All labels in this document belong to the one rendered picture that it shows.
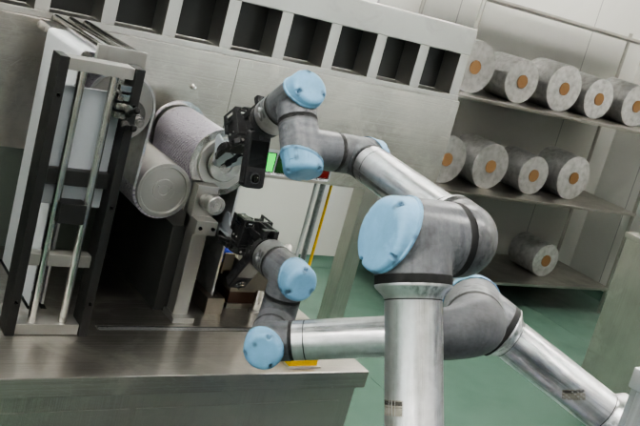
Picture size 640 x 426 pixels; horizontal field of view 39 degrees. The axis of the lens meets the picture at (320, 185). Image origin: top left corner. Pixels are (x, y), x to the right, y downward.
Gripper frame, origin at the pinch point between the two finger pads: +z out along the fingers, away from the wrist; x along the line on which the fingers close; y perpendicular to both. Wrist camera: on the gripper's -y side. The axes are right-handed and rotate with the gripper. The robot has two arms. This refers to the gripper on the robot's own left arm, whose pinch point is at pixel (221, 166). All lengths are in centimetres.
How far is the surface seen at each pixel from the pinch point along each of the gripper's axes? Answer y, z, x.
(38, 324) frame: -31.2, 14.3, 34.8
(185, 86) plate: 30.5, 22.5, -4.7
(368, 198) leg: 19, 52, -81
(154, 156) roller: 3.9, 8.0, 11.4
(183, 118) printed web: 16.3, 12.4, 1.7
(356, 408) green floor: -30, 161, -147
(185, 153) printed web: 5.5, 8.0, 4.2
